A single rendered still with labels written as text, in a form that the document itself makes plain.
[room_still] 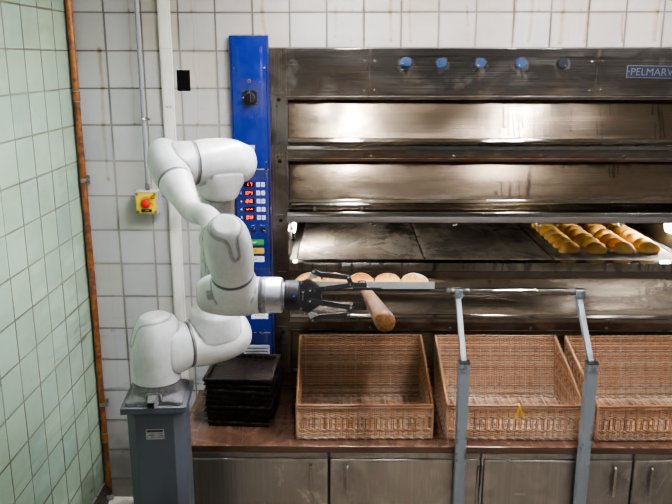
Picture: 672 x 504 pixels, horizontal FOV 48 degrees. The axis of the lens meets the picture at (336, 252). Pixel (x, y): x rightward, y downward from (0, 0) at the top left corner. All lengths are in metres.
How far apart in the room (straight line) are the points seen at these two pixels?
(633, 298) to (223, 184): 2.07
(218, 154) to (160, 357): 0.66
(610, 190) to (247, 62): 1.64
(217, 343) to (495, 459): 1.27
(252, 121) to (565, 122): 1.32
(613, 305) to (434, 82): 1.28
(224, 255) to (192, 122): 1.68
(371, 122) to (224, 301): 1.63
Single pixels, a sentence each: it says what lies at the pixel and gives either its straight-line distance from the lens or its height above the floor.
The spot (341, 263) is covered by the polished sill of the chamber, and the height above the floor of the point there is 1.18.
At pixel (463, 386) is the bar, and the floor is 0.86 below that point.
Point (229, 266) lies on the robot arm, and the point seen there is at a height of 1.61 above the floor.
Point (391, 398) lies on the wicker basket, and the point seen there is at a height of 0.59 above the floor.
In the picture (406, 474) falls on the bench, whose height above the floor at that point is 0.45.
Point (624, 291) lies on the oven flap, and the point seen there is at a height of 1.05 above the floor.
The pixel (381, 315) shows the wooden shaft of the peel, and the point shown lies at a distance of 1.08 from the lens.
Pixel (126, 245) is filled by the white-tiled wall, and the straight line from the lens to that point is 3.50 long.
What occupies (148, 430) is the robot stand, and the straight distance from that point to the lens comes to 2.55.
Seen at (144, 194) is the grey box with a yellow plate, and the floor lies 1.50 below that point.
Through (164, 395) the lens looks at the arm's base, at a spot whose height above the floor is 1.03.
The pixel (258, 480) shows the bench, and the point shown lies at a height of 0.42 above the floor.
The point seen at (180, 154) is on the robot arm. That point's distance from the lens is 2.23.
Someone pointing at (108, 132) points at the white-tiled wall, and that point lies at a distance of 3.43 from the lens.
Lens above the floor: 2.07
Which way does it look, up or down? 14 degrees down
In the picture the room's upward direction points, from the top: straight up
